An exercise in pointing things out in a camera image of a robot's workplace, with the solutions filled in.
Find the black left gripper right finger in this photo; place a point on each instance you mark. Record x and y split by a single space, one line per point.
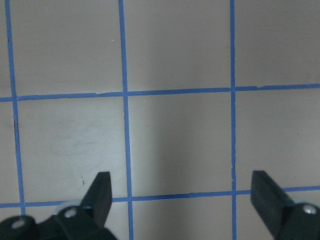
271 203

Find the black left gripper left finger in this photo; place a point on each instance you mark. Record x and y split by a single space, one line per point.
98 199

